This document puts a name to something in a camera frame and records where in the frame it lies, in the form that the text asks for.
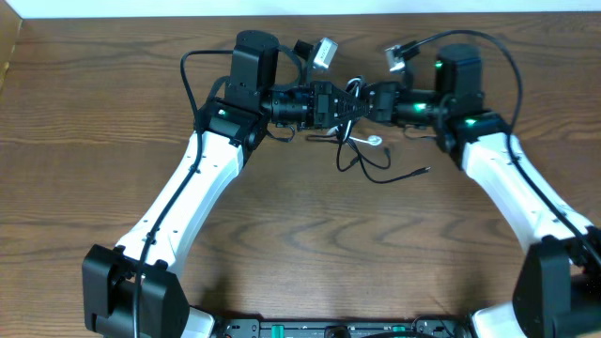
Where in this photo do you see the black USB cable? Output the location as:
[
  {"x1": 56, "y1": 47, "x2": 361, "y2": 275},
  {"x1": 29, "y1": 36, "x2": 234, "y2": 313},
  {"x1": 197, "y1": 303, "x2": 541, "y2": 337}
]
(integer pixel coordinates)
[{"x1": 305, "y1": 76, "x2": 432, "y2": 185}]

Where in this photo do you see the white USB cable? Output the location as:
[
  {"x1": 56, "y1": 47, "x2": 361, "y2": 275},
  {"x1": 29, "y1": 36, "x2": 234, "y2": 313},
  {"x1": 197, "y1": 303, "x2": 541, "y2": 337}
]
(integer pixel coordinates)
[{"x1": 325, "y1": 78, "x2": 383, "y2": 147}]

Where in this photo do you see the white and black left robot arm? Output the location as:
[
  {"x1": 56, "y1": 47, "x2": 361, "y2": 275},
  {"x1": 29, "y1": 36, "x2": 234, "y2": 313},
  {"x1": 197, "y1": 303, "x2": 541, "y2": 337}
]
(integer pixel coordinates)
[{"x1": 82, "y1": 30, "x2": 368, "y2": 337}]

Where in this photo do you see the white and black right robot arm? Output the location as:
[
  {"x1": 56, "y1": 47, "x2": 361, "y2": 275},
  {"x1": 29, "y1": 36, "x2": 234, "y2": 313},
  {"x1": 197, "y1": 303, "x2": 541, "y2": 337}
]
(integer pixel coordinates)
[{"x1": 361, "y1": 44, "x2": 600, "y2": 337}]

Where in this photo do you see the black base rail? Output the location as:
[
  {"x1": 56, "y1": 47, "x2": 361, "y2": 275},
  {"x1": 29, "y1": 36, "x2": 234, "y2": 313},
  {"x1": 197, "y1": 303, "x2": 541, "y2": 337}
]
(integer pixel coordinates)
[{"x1": 209, "y1": 315, "x2": 474, "y2": 338}]

